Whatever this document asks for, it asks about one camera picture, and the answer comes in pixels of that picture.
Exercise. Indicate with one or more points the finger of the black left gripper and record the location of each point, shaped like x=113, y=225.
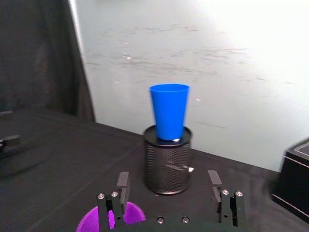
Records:
x=10, y=140

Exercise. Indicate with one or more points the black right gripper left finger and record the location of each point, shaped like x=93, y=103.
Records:
x=123, y=183

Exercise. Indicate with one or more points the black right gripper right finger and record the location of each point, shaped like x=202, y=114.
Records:
x=214, y=180

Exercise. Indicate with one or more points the small white piece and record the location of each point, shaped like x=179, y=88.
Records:
x=191, y=169

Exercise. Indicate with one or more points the purple plastic cup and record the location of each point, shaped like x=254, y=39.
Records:
x=131, y=213

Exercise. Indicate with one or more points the black mesh pen holder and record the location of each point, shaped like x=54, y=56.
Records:
x=166, y=166

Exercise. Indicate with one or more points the black table cloth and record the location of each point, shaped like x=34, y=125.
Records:
x=72, y=157

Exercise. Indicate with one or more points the black box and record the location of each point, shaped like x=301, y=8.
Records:
x=293, y=181

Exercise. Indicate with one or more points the blue plastic cup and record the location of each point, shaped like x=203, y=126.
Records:
x=170, y=111

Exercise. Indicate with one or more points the black hanging cloth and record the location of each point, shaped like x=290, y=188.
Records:
x=36, y=55

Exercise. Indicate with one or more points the pale wall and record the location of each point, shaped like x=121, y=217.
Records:
x=205, y=60

